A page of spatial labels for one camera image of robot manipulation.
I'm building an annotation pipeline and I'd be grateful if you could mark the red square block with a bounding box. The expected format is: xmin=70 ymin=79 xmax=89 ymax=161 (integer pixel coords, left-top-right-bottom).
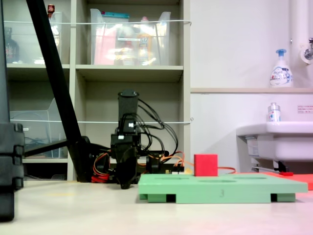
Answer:
xmin=193 ymin=153 xmax=219 ymax=177

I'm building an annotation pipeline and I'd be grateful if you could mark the orange flat block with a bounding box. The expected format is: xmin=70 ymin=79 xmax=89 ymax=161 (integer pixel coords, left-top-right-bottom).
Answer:
xmin=234 ymin=172 xmax=313 ymax=191

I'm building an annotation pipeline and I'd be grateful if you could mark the metal faucet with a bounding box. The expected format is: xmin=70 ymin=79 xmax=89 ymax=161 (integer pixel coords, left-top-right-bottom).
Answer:
xmin=299 ymin=38 xmax=313 ymax=65

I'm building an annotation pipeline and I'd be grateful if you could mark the green shape-hole board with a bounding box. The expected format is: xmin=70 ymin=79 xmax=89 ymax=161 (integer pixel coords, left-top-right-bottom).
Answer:
xmin=138 ymin=173 xmax=309 ymax=204

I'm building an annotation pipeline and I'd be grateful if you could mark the black arm wire bundle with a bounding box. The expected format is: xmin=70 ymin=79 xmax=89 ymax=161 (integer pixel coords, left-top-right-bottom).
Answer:
xmin=135 ymin=97 xmax=179 ymax=159

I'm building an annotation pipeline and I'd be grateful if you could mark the white pump soap bottle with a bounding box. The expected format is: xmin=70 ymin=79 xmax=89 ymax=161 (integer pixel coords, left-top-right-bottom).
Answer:
xmin=269 ymin=48 xmax=294 ymax=88

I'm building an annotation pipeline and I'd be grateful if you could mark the notched black tripod stack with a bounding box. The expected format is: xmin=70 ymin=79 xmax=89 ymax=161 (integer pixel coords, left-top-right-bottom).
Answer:
xmin=0 ymin=122 xmax=25 ymax=222

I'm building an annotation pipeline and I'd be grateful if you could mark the yellow tape label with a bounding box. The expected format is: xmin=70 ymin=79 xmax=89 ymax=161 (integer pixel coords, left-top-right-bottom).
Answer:
xmin=46 ymin=192 xmax=77 ymax=197

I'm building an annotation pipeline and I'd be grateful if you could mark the black tripod leg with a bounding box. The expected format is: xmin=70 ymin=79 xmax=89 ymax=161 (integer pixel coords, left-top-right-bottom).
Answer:
xmin=25 ymin=0 xmax=92 ymax=183

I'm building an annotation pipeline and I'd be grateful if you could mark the beige shelf unit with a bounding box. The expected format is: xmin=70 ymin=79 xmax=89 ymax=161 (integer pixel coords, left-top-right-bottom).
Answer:
xmin=0 ymin=0 xmax=192 ymax=182

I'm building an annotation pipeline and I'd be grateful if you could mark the dark glass bottle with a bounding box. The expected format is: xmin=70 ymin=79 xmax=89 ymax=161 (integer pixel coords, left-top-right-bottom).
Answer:
xmin=3 ymin=26 xmax=20 ymax=64

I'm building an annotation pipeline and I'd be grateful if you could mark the small clear sanitizer bottle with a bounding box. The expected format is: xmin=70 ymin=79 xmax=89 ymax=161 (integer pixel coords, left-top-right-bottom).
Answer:
xmin=267 ymin=102 xmax=282 ymax=122

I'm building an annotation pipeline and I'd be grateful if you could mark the orange wire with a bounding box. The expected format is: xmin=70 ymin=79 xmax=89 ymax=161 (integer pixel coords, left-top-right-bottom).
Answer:
xmin=160 ymin=151 xmax=237 ymax=175

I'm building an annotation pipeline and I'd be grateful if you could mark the white cord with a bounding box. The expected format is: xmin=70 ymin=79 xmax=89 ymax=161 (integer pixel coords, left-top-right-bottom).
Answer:
xmin=9 ymin=117 xmax=194 ymax=124
xmin=3 ymin=20 xmax=192 ymax=26

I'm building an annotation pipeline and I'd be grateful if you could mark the white sink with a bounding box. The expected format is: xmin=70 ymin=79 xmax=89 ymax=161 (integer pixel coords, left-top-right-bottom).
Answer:
xmin=236 ymin=121 xmax=313 ymax=172

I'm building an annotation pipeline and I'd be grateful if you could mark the clear bin with bottle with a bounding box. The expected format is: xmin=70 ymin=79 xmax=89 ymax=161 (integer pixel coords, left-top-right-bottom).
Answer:
xmin=3 ymin=11 xmax=65 ymax=65

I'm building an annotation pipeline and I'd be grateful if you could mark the clear empty plastic bin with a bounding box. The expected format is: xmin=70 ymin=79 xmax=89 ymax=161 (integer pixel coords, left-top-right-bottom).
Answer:
xmin=9 ymin=97 xmax=69 ymax=159

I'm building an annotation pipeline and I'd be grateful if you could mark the circuit board with wires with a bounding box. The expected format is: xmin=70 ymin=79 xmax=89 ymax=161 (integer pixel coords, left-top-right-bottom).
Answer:
xmin=165 ymin=168 xmax=186 ymax=176

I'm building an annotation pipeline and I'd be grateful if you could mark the black tripod brace bar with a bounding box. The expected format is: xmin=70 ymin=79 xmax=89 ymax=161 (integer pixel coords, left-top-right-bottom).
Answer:
xmin=23 ymin=139 xmax=69 ymax=158

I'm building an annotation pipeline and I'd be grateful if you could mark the clear bin with supplies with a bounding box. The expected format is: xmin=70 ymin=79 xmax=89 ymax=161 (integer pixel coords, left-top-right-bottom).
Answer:
xmin=89 ymin=8 xmax=172 ymax=66

